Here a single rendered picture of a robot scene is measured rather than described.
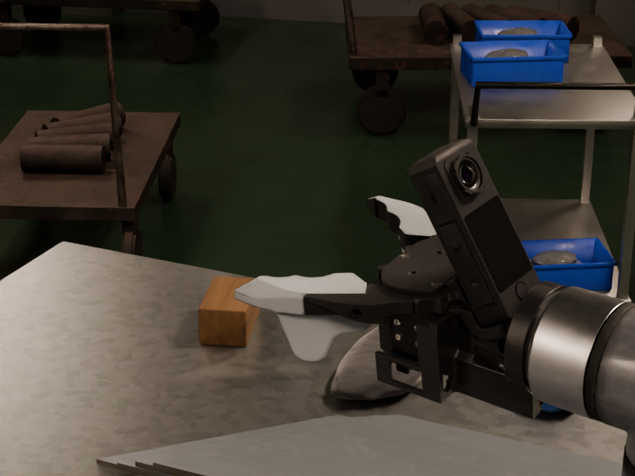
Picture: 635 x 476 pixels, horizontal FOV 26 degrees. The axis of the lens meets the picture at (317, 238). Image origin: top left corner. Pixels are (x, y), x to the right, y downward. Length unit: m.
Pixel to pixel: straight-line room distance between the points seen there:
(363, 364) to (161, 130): 3.37
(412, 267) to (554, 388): 0.13
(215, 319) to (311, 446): 0.30
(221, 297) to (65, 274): 0.29
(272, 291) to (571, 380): 0.20
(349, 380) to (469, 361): 0.68
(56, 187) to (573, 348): 3.67
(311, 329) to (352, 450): 0.54
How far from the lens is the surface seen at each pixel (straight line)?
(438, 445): 1.46
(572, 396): 0.84
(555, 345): 0.83
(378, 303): 0.87
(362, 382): 1.57
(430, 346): 0.89
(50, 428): 1.56
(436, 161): 0.84
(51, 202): 4.30
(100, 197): 4.31
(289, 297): 0.89
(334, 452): 1.44
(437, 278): 0.88
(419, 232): 0.95
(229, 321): 1.69
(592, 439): 1.54
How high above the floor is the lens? 1.83
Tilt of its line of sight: 23 degrees down
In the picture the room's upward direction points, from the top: straight up
